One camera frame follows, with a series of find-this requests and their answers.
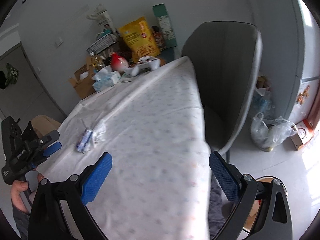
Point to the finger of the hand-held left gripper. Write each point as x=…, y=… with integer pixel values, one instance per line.
x=53, y=148
x=51, y=136

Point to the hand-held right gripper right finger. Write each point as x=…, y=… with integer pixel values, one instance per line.
x=223, y=177

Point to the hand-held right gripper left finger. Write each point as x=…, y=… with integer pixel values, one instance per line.
x=96, y=180

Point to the blue and white packet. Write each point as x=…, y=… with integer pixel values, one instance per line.
x=84, y=140

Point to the round trash bin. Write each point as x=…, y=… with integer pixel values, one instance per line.
x=265, y=180

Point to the small clear wrapper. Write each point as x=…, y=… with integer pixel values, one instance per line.
x=98, y=132

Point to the person's left forearm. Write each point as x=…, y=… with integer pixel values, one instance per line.
x=21, y=222

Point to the person's left hand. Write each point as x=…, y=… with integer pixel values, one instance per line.
x=21, y=195

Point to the beige chair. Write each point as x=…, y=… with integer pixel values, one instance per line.
x=45, y=122

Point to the grey cloth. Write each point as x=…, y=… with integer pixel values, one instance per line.
x=220, y=205

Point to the grey door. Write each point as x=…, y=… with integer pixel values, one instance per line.
x=25, y=92

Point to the open cardboard box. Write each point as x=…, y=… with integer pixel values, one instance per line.
x=82, y=87

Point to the clear plastic bag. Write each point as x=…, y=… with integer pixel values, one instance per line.
x=272, y=135

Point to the black hat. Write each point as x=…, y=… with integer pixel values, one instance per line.
x=3, y=81

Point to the green patterned bag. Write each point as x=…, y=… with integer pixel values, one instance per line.
x=13, y=73

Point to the blue tissue box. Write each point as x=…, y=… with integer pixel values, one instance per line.
x=106, y=81

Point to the bluish plastic bag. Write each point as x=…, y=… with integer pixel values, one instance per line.
x=263, y=103

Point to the cooking oil bottle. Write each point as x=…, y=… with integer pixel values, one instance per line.
x=98, y=63

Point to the orange and white box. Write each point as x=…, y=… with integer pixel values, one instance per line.
x=303, y=135

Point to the grey upholstered chair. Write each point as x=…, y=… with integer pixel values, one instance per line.
x=220, y=80

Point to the red and white bottle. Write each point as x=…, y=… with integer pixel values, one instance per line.
x=119, y=62

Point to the orange fridge sticker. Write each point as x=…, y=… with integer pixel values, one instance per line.
x=303, y=95

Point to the white game controller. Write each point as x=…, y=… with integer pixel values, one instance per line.
x=143, y=66

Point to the yellow snack bag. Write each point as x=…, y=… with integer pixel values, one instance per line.
x=138, y=40

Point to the red snack packet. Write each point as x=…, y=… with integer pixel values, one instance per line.
x=158, y=38

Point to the white fridge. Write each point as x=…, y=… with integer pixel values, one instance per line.
x=282, y=42

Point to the tall green box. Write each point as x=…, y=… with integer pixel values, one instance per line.
x=165, y=25

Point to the white light switch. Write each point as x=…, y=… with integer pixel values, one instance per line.
x=59, y=41

